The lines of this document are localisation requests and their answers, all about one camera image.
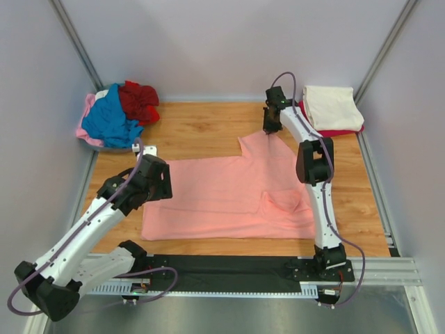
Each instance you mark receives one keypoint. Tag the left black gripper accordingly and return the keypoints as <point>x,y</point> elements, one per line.
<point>165,191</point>

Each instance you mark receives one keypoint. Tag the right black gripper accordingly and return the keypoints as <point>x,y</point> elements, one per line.
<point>268,128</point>

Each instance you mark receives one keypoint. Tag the salmon pink t-shirt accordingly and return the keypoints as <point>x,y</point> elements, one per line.
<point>254,195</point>

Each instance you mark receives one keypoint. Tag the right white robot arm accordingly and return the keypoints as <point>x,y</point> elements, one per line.
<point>314,169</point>

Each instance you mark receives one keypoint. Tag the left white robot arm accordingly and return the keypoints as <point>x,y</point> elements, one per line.
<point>54,283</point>

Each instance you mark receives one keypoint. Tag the folded white t-shirt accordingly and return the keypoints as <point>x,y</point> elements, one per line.
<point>332,108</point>

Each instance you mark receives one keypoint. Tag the folded magenta t-shirt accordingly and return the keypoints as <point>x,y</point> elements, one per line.
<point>329,133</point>

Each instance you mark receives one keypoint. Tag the blue t-shirt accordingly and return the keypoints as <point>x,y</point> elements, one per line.
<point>106,121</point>

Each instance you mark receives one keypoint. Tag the dark red t-shirt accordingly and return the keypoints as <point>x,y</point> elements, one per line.
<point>139,102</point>

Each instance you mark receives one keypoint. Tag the white t-shirt in basket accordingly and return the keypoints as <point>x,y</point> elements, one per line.
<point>101,94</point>

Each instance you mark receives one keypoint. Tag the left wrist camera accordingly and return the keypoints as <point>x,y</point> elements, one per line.
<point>147,149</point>

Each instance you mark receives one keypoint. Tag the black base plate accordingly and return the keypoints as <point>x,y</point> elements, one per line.
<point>232,274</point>

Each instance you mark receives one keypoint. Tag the left corner aluminium post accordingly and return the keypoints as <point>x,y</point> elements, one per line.
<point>71,33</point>

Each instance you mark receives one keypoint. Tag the corner aluminium post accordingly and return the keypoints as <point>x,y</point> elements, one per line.
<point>71,33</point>
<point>388,44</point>

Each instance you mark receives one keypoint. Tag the right corner aluminium post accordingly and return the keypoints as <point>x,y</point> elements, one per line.
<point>388,44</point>

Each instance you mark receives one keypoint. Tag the white slotted cable duct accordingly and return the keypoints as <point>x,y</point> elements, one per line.
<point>135,288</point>

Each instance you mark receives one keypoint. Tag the aluminium frame rail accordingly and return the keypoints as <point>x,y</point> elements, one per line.
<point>382,271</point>

